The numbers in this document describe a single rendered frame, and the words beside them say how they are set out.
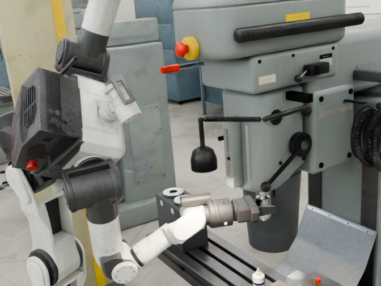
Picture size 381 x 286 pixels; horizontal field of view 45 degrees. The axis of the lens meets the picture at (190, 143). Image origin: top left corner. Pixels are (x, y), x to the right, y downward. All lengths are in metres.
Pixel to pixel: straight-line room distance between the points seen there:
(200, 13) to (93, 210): 0.59
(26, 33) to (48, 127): 1.62
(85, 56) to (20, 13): 1.39
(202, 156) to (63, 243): 0.71
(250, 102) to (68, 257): 0.88
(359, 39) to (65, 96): 0.89
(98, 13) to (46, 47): 1.43
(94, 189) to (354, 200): 0.93
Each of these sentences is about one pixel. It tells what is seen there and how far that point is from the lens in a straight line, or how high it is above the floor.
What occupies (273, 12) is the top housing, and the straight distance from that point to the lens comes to 1.24.
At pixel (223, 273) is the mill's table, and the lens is 1.78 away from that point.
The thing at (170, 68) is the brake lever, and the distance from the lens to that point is 1.31.
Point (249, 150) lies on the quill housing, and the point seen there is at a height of 1.46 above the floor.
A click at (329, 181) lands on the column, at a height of 1.20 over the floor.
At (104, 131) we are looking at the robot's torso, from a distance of 1.35.
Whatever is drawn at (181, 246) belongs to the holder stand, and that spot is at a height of 0.94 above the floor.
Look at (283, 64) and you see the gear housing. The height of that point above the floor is 1.70.
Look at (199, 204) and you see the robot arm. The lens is 1.45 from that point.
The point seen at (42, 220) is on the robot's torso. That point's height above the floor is 1.22.
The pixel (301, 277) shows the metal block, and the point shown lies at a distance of 1.51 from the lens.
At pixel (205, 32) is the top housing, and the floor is 1.80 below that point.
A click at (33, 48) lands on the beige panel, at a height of 1.69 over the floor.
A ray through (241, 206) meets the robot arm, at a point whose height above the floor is 1.26.
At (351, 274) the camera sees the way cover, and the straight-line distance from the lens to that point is 1.77.
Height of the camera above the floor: 1.88
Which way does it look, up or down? 17 degrees down
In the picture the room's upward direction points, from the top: 5 degrees counter-clockwise
